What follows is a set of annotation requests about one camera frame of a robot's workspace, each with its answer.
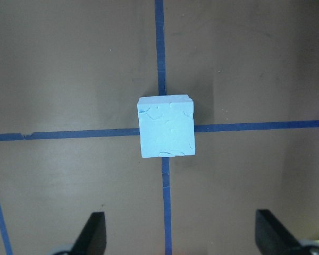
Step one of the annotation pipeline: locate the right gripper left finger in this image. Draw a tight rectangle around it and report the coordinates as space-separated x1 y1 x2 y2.
70 212 107 255

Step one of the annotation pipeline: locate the light blue block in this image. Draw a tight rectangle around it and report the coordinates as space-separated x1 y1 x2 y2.
137 95 196 158

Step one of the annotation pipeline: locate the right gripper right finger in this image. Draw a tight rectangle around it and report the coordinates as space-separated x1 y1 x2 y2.
255 209 311 255

